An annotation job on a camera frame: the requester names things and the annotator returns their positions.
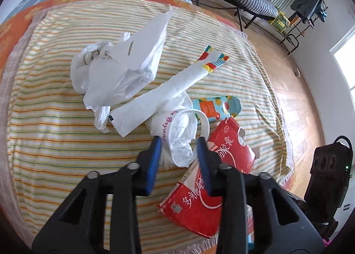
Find teal fruit print packet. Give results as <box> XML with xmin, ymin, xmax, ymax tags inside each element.
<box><xmin>191</xmin><ymin>95</ymin><xmax>242</xmax><ymax>122</ymax></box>

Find black metal rack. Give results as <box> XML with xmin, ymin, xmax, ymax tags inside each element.
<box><xmin>269</xmin><ymin>0</ymin><xmax>328</xmax><ymax>55</ymax></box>

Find dark clothes on rack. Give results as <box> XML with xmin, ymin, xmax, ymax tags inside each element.
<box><xmin>288</xmin><ymin>0</ymin><xmax>327</xmax><ymax>26</ymax></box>

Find striped yellow towel blanket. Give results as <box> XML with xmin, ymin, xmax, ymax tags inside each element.
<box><xmin>6</xmin><ymin>0</ymin><xmax>296</xmax><ymax>254</ymax></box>

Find white colourful long wrapper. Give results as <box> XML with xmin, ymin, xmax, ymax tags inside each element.
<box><xmin>110</xmin><ymin>46</ymin><xmax>229</xmax><ymax>137</ymax></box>

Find white plastic bag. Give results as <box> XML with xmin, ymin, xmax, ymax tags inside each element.
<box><xmin>70</xmin><ymin>10</ymin><xmax>174</xmax><ymax>133</ymax></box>

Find fringed pinkish woven blanket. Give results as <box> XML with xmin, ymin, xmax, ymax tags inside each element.
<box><xmin>0</xmin><ymin>1</ymin><xmax>297</xmax><ymax>254</ymax></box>

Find red cardboard medicine box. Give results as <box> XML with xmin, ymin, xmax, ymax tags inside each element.
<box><xmin>158</xmin><ymin>118</ymin><xmax>259</xmax><ymax>238</ymax></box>

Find white paper cup with bag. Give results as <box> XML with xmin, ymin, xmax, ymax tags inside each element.
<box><xmin>146</xmin><ymin>92</ymin><xmax>210</xmax><ymax>169</ymax></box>

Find yellow crate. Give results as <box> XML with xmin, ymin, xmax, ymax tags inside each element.
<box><xmin>268</xmin><ymin>11</ymin><xmax>290</xmax><ymax>33</ymax></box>

